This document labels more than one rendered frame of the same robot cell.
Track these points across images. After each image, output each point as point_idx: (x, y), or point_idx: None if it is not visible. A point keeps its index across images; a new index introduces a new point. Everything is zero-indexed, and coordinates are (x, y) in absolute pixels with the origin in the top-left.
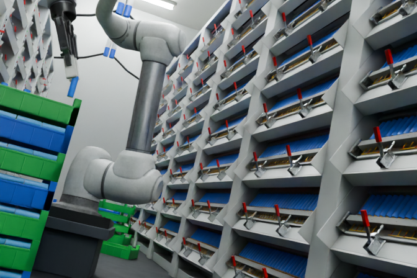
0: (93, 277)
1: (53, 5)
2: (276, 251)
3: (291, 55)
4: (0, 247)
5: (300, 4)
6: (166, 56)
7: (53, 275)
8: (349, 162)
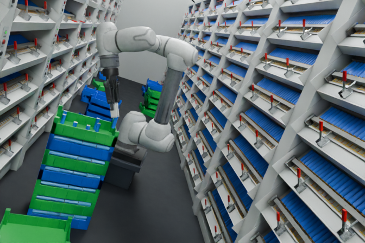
0: (132, 183)
1: (104, 70)
2: None
3: (268, 78)
4: (75, 206)
5: (281, 44)
6: (183, 68)
7: (109, 186)
8: (266, 206)
